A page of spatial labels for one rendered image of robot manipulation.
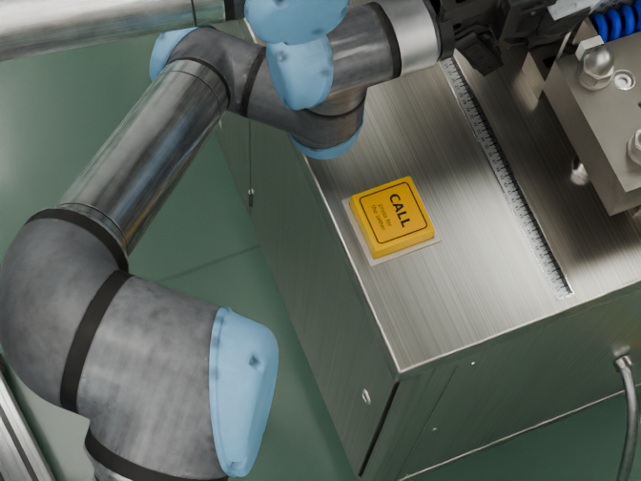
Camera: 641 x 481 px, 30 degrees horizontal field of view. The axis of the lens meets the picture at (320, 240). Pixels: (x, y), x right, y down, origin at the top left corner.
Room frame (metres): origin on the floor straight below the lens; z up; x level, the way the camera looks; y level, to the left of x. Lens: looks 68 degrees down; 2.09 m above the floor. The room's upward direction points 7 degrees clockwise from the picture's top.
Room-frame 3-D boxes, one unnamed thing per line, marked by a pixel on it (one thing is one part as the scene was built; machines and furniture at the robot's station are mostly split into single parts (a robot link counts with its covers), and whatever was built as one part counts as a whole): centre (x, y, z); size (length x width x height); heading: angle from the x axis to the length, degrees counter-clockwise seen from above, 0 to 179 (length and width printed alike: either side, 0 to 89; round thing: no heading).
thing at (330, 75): (0.58, 0.01, 1.11); 0.11 x 0.08 x 0.09; 118
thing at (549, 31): (0.67, -0.19, 1.09); 0.09 x 0.05 x 0.02; 117
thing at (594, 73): (0.65, -0.26, 1.05); 0.04 x 0.04 x 0.04
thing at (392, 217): (0.52, -0.07, 0.91); 0.07 x 0.07 x 0.02; 28
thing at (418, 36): (0.62, -0.06, 1.11); 0.08 x 0.05 x 0.08; 28
